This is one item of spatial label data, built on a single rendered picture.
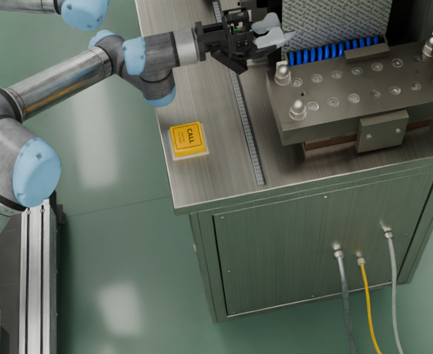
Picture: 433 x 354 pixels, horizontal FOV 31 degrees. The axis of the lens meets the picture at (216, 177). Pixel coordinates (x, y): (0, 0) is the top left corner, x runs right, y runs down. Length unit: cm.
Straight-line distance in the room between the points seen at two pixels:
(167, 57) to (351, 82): 40
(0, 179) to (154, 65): 40
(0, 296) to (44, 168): 106
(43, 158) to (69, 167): 141
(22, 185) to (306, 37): 69
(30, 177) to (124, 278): 123
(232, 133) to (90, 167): 114
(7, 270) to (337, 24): 132
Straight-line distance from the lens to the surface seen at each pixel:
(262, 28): 169
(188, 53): 162
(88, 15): 139
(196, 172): 173
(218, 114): 181
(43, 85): 163
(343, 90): 169
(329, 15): 168
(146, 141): 286
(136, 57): 162
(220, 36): 162
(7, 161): 146
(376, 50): 174
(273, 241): 196
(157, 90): 170
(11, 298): 246
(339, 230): 200
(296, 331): 252
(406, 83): 171
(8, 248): 253
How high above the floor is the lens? 240
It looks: 61 degrees down
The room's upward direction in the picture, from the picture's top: 7 degrees counter-clockwise
